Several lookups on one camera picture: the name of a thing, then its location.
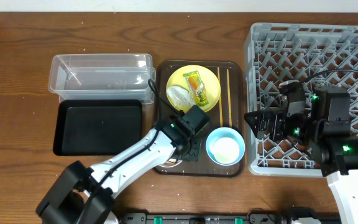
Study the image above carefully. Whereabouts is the clear plastic bin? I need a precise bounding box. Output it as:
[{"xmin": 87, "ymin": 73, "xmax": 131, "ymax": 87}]
[{"xmin": 48, "ymin": 54, "xmax": 157, "ymax": 104}]

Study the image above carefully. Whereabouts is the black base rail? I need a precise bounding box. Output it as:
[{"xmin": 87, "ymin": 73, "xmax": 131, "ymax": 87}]
[{"xmin": 121, "ymin": 212, "xmax": 341, "ymax": 224}]

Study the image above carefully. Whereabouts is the green orange snack wrapper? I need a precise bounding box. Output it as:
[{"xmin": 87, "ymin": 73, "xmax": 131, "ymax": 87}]
[{"xmin": 183, "ymin": 70, "xmax": 209, "ymax": 106}]

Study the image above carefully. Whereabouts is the right wooden chopstick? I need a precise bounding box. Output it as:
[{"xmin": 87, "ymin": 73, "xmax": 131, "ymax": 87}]
[{"xmin": 226, "ymin": 68, "xmax": 232, "ymax": 128}]

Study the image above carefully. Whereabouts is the grey dishwasher rack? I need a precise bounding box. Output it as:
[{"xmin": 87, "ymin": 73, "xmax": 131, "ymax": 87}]
[{"xmin": 244, "ymin": 22, "xmax": 358, "ymax": 179}]

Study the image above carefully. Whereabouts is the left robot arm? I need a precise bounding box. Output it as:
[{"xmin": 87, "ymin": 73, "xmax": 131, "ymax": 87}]
[{"xmin": 35, "ymin": 119, "xmax": 204, "ymax": 223}]

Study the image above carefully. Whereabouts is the wooden chopstick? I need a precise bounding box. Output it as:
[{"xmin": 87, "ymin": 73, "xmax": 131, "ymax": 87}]
[
  {"xmin": 217, "ymin": 67, "xmax": 223, "ymax": 127},
  {"xmin": 226, "ymin": 68, "xmax": 232, "ymax": 128}
]

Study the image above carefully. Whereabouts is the left black cable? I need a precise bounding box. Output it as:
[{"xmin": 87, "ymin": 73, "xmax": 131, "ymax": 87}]
[{"xmin": 87, "ymin": 78, "xmax": 180, "ymax": 200}]

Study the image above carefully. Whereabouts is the left wooden chopstick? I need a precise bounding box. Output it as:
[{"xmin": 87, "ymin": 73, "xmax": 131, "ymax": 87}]
[{"xmin": 217, "ymin": 67, "xmax": 223, "ymax": 127}]

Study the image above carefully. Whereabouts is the white napkin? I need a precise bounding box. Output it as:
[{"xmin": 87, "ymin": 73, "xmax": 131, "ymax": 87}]
[{"xmin": 167, "ymin": 86, "xmax": 195, "ymax": 108}]

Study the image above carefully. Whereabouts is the brown serving tray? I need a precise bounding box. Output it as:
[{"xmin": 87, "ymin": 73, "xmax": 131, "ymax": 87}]
[{"xmin": 154, "ymin": 60, "xmax": 245, "ymax": 177}]

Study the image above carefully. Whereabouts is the light blue bowl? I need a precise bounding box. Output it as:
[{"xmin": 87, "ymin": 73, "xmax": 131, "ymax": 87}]
[{"xmin": 206, "ymin": 127, "xmax": 246, "ymax": 166}]

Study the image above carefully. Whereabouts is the black plastic tray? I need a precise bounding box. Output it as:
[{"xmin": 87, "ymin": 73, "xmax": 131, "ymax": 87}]
[{"xmin": 53, "ymin": 100, "xmax": 142, "ymax": 156}]

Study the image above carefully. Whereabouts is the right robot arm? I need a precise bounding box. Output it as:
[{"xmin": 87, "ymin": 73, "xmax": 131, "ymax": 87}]
[{"xmin": 244, "ymin": 86, "xmax": 358, "ymax": 223}]

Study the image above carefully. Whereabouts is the pink white bowl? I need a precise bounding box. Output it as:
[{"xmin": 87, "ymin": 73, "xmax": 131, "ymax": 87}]
[{"xmin": 160, "ymin": 159, "xmax": 182, "ymax": 168}]

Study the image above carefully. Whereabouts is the white cup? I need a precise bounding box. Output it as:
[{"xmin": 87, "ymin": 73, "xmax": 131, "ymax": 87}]
[{"xmin": 211, "ymin": 137, "xmax": 240, "ymax": 164}]

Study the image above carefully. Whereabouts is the yellow plate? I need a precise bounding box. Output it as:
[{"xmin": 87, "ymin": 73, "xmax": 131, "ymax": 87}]
[{"xmin": 166, "ymin": 65, "xmax": 219, "ymax": 113}]

